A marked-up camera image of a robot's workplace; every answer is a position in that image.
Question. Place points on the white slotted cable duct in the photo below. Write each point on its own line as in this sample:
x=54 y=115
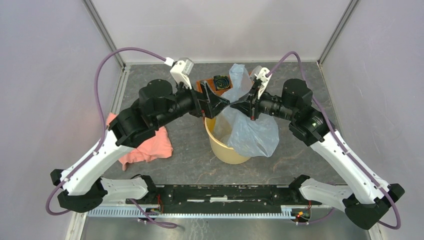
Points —
x=134 y=212

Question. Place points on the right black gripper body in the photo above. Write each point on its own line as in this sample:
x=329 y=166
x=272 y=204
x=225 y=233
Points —
x=270 y=104

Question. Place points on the translucent blue plastic trash bag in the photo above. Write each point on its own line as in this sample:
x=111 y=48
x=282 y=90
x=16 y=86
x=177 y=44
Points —
x=249 y=138

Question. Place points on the yellow plastic trash bin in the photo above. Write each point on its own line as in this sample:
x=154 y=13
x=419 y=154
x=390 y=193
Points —
x=224 y=153

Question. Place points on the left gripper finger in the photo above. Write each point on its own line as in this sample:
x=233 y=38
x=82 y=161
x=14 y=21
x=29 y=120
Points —
x=208 y=94
x=213 y=108

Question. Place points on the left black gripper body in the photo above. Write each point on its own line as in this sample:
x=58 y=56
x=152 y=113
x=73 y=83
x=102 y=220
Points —
x=199 y=107

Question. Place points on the pink cloth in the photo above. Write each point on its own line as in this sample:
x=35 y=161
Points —
x=157 y=147

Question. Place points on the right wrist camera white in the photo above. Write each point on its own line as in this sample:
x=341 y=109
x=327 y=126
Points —
x=263 y=75

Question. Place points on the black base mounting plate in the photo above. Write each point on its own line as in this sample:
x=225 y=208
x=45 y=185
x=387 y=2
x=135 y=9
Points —
x=222 y=198

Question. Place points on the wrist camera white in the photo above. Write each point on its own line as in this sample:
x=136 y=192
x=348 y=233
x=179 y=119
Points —
x=180 y=70
x=263 y=75

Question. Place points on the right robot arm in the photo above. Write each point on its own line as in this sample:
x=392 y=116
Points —
x=365 y=198

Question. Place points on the orange wooden divided tray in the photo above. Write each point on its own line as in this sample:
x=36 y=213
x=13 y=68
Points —
x=231 y=85

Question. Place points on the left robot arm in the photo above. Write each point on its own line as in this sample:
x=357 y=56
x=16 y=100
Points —
x=83 y=186

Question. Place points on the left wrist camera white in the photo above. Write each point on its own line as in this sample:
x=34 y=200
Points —
x=180 y=70

